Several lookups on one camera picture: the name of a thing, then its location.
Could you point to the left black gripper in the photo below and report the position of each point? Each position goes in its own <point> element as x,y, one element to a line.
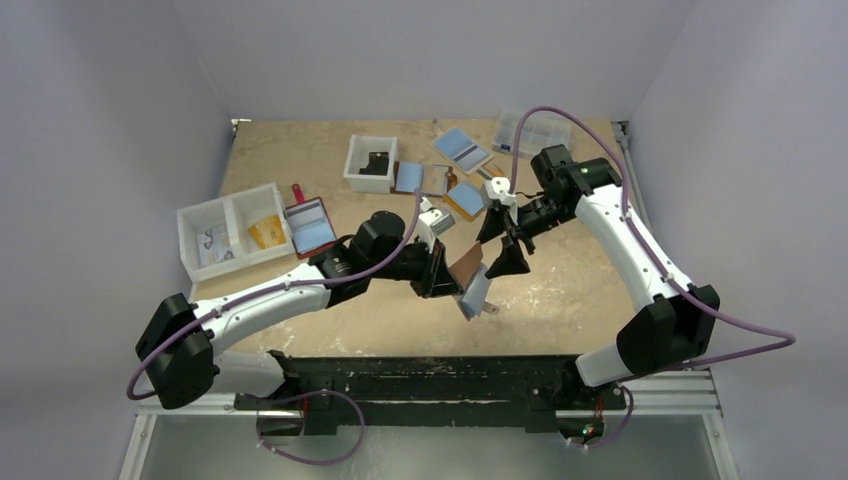
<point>435,279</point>

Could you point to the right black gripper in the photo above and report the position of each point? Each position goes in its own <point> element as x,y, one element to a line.
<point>514,231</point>

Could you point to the pink card holder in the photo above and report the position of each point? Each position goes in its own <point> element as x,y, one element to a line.
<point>469,271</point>

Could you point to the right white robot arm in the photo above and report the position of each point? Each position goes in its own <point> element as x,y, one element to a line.
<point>674,318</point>

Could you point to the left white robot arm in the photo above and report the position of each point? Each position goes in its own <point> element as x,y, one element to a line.
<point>184,348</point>

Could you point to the orange card holder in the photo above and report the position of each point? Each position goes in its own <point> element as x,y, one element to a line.
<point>465,198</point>

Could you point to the brown open card holder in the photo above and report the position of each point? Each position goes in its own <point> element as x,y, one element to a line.
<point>431,180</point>

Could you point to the white card holder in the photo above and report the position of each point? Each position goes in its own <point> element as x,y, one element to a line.
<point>461,150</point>

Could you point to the red card holder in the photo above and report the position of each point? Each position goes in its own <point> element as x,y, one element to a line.
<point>310,225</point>

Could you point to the orange card in bin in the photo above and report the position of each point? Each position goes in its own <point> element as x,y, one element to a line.
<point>268,232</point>

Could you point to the printed card in bin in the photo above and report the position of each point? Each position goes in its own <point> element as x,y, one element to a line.
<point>214,246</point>

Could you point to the clear plastic organizer box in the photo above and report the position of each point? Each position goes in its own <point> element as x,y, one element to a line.
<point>538,132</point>

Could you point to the black object in box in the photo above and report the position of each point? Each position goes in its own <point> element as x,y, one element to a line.
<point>377,164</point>

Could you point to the small white square box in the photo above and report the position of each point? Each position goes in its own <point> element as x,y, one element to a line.
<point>359,147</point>

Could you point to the white two-compartment bin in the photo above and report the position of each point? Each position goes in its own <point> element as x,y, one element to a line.
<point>238,211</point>

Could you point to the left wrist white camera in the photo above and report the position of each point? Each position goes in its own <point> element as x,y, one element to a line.
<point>436,221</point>

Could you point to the wrist white camera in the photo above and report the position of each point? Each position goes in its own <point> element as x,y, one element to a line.
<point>498,190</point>
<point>436,221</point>

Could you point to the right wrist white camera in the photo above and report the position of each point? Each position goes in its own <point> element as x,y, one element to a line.
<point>498,190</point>

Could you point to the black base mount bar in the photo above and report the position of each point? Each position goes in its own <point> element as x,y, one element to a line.
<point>538,393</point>

